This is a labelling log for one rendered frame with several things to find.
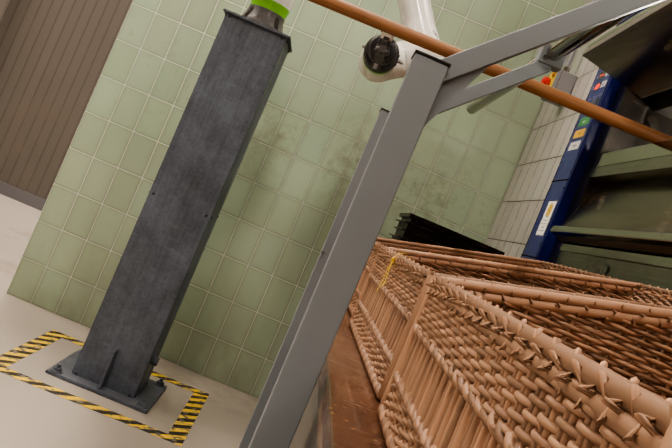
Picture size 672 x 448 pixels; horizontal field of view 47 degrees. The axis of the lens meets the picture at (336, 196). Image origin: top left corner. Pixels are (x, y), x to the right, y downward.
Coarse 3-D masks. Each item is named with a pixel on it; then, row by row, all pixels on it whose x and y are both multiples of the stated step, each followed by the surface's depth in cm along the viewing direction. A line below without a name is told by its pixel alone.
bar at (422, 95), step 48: (624, 0) 87; (480, 48) 86; (528, 48) 86; (576, 48) 124; (432, 96) 85; (480, 96) 134; (384, 144) 85; (384, 192) 85; (336, 240) 85; (336, 288) 84; (288, 336) 132; (288, 384) 84; (288, 432) 84
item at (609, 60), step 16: (640, 16) 171; (656, 16) 162; (624, 32) 178; (640, 32) 173; (656, 32) 168; (592, 48) 198; (608, 48) 191; (624, 48) 186; (640, 48) 180; (656, 48) 175; (608, 64) 200; (624, 64) 194; (640, 64) 188; (656, 64) 182; (624, 80) 203; (640, 80) 196; (656, 80) 190; (640, 96) 205
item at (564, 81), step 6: (558, 72) 262; (564, 72) 262; (552, 78) 264; (558, 78) 262; (564, 78) 262; (570, 78) 262; (576, 78) 262; (552, 84) 262; (558, 84) 262; (564, 84) 262; (570, 84) 262; (564, 90) 262; (570, 90) 262; (552, 102) 269
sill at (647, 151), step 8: (648, 144) 176; (656, 144) 171; (664, 144) 167; (608, 152) 200; (616, 152) 194; (624, 152) 188; (632, 152) 183; (640, 152) 178; (648, 152) 174; (656, 152) 169; (664, 152) 165; (600, 160) 203; (608, 160) 197; (616, 160) 192; (624, 160) 186; (632, 160) 181
